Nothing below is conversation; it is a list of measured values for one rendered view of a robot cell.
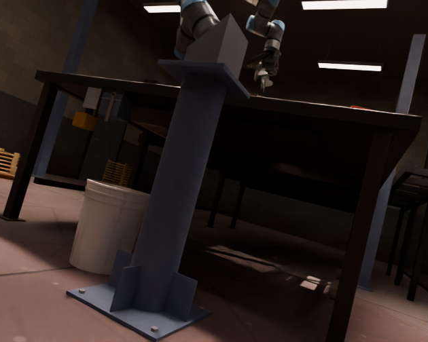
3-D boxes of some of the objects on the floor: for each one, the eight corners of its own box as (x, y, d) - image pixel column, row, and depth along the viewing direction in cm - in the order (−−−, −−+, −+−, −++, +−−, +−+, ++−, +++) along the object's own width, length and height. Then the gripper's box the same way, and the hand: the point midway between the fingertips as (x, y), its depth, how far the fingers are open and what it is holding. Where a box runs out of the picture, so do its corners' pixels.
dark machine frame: (443, 334, 197) (477, 170, 205) (373, 309, 213) (407, 158, 220) (389, 275, 468) (405, 205, 475) (360, 267, 483) (376, 199, 491)
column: (155, 343, 93) (234, 55, 99) (65, 294, 109) (137, 50, 116) (211, 314, 126) (267, 101, 133) (136, 280, 143) (189, 92, 150)
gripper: (276, 41, 158) (266, 80, 156) (284, 60, 176) (275, 96, 174) (259, 40, 161) (249, 78, 160) (268, 60, 179) (259, 93, 178)
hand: (257, 87), depth 168 cm, fingers open, 14 cm apart
